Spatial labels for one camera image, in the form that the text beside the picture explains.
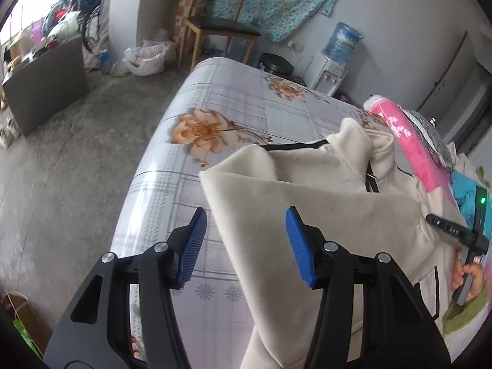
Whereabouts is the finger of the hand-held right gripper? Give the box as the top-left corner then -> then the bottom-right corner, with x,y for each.
426,214 -> 467,244

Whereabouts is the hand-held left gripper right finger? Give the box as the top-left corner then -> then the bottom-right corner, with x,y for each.
284,206 -> 450,369

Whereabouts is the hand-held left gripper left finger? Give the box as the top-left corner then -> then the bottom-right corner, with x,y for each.
44,207 -> 208,369

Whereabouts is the cream zip jacket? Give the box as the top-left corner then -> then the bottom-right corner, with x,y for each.
200,117 -> 462,369

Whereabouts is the person's right forearm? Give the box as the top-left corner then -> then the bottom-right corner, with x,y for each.
442,294 -> 490,337

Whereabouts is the person's right hand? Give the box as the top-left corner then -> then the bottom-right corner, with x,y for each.
450,250 -> 486,301

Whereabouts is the pink floral quilt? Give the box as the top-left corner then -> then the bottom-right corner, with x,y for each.
363,96 -> 458,204

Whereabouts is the grey patterned blanket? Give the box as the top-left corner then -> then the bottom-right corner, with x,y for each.
402,108 -> 456,170

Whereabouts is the white door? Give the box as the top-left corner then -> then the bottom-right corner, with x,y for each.
419,31 -> 492,154

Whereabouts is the white water dispenser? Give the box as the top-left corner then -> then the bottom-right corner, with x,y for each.
305,52 -> 348,97

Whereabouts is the brown cardboard box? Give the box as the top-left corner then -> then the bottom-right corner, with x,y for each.
4,292 -> 50,358

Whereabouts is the black bin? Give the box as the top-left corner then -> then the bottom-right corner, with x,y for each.
257,53 -> 295,81

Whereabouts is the white plastic bag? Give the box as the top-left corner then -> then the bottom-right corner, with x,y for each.
123,39 -> 177,76

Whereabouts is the blue water bottle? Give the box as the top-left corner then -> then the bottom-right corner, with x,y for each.
322,22 -> 364,64

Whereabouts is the tan shoe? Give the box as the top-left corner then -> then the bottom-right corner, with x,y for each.
0,117 -> 22,149

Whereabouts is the dark grey cabinet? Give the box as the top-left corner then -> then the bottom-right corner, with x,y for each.
2,33 -> 90,136

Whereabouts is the wooden chair with black seat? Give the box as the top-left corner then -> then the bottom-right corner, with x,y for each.
178,0 -> 262,72

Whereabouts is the black bicycle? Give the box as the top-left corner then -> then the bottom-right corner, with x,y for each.
79,6 -> 104,52

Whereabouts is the patterned cardboard box stack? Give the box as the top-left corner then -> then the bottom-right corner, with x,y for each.
174,0 -> 210,45

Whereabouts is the teal floral hanging cloth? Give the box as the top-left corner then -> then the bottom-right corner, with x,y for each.
209,0 -> 350,43

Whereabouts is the pile of household clutter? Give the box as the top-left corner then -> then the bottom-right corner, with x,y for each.
38,0 -> 104,47

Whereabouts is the metal window railing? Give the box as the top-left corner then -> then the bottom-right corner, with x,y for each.
0,0 -> 77,58

